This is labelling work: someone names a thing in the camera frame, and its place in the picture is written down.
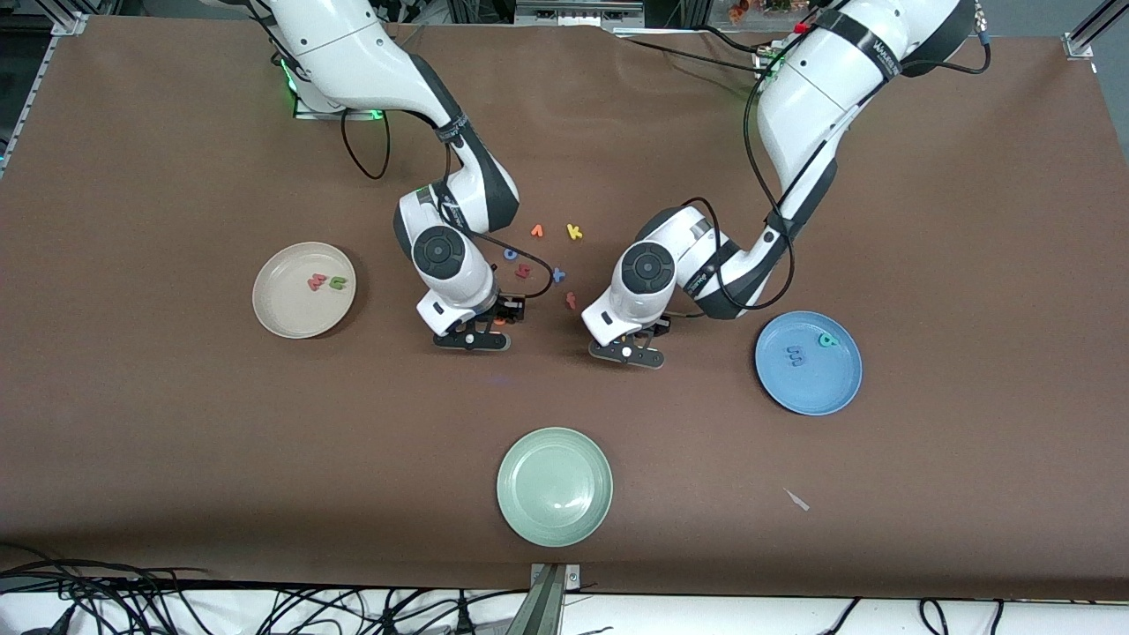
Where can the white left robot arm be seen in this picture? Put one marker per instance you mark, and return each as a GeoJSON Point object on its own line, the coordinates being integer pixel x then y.
{"type": "Point", "coordinates": [820, 97]}

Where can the aluminium frame rail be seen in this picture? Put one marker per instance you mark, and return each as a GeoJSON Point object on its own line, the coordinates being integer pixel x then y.
{"type": "Point", "coordinates": [573, 13]}

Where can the blue round plate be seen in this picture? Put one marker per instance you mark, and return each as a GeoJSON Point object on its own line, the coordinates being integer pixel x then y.
{"type": "Point", "coordinates": [808, 388]}

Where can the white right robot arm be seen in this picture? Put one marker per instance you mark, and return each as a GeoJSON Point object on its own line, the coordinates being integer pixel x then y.
{"type": "Point", "coordinates": [353, 44]}

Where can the beige round plate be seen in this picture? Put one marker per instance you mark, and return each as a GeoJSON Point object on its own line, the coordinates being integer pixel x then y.
{"type": "Point", "coordinates": [291, 309]}

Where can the small grey paper scrap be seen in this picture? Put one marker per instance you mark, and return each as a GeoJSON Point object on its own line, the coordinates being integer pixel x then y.
{"type": "Point", "coordinates": [796, 499]}

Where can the aluminium table corner profile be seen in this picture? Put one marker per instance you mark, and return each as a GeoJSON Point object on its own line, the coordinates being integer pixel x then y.
{"type": "Point", "coordinates": [1085, 40]}
{"type": "Point", "coordinates": [69, 22]}

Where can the blue foam letter m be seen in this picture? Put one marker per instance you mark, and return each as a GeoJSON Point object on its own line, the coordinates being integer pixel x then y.
{"type": "Point", "coordinates": [796, 355]}

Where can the pink foam letter w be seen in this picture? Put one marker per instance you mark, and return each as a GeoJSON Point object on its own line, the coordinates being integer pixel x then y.
{"type": "Point", "coordinates": [315, 283]}

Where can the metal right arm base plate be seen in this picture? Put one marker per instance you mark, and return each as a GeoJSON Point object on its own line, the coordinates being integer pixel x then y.
{"type": "Point", "coordinates": [317, 113]}

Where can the metal table edge bracket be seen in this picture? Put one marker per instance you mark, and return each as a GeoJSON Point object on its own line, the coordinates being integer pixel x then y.
{"type": "Point", "coordinates": [551, 578]}

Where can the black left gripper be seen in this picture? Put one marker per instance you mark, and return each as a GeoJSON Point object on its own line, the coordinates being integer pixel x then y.
{"type": "Point", "coordinates": [660, 324]}

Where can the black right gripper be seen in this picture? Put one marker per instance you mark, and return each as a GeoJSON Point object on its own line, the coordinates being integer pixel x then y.
{"type": "Point", "coordinates": [509, 308]}

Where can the green round plate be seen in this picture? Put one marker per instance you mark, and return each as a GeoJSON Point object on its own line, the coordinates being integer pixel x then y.
{"type": "Point", "coordinates": [554, 487]}

